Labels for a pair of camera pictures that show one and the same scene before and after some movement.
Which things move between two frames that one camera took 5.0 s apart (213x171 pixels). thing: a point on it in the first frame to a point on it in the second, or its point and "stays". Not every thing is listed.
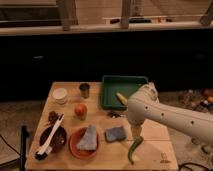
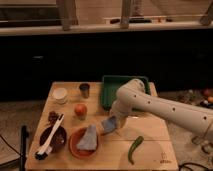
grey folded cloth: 89,139 stays
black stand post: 24,137 stays
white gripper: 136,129 to 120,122
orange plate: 80,153 stays
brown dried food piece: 52,117 stays
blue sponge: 115,134 to 109,124
